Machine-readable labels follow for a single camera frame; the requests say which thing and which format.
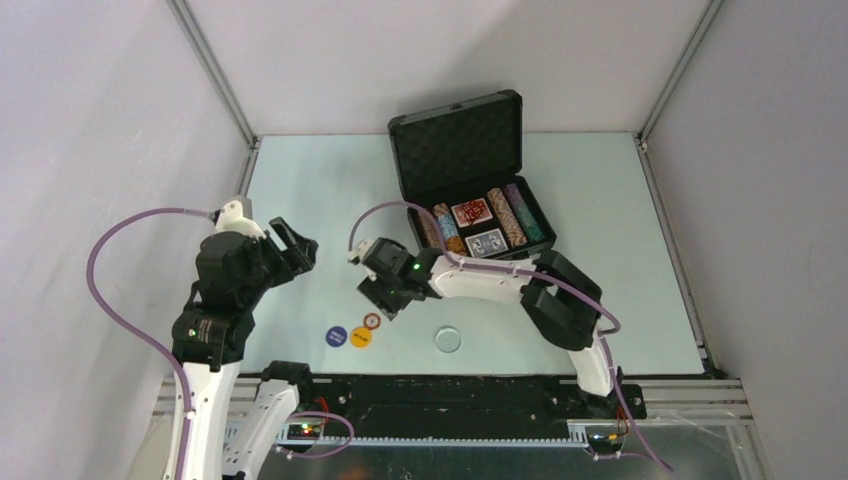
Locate blue small blind button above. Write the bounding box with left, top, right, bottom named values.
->
left=325, top=326, right=349, bottom=348

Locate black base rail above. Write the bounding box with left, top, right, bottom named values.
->
left=298, top=374, right=647, bottom=441

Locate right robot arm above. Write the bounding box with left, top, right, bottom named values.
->
left=347, top=238, right=622, bottom=418

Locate blue playing card deck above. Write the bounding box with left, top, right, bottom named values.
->
left=465, top=228, right=510, bottom=258

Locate pink brown chip stack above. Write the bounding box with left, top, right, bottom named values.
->
left=487, top=188, right=528, bottom=247

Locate blue orange chip stack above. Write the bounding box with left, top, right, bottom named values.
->
left=433, top=203, right=469, bottom=256

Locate black poker case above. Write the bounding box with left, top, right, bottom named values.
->
left=387, top=90, right=557, bottom=260

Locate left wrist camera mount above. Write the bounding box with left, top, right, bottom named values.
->
left=212, top=195, right=267, bottom=239

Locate red dice set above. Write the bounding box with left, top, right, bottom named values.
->
left=451, top=198, right=494, bottom=228

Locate clear dealer button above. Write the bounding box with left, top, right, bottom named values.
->
left=434, top=327, right=462, bottom=354

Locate orange poker chip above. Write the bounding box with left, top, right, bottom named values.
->
left=363, top=312, right=382, bottom=330

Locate purple green chip stack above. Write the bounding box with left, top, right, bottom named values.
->
left=503, top=183, right=545, bottom=242

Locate yellow big blind button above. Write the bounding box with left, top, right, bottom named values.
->
left=350, top=326, right=373, bottom=348

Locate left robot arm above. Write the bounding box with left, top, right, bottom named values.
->
left=165, top=217, right=318, bottom=479

